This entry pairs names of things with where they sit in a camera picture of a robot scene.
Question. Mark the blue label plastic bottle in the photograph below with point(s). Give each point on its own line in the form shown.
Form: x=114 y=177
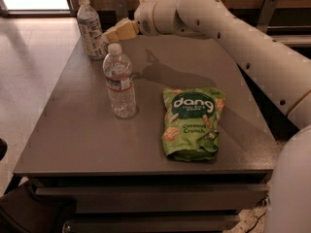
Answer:
x=91 y=30

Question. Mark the left metal wall bracket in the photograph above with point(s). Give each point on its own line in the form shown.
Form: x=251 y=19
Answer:
x=121 y=9

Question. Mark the metal wall bracket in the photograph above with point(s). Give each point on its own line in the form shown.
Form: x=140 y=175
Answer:
x=266 y=12
x=121 y=9

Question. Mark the grey lower drawer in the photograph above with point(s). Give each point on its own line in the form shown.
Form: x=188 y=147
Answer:
x=151 y=224

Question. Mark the green dang coconut crunch bag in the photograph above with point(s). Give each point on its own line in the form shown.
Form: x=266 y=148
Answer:
x=191 y=123

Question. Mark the grey upper drawer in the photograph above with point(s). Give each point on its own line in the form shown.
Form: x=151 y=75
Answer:
x=162 y=198

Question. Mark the dark brown chair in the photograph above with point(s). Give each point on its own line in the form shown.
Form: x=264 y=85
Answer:
x=22 y=211

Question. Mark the grey drawer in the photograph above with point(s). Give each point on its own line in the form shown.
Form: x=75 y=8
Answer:
x=162 y=198
x=151 y=224

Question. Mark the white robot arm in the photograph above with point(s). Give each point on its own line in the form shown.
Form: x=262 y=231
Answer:
x=283 y=74

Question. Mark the red label clear water bottle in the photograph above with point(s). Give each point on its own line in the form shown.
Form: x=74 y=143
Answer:
x=117 y=69

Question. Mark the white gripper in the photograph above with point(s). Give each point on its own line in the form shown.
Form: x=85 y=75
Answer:
x=144 y=17

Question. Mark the right metal wall bracket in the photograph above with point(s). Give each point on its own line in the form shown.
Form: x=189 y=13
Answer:
x=266 y=12

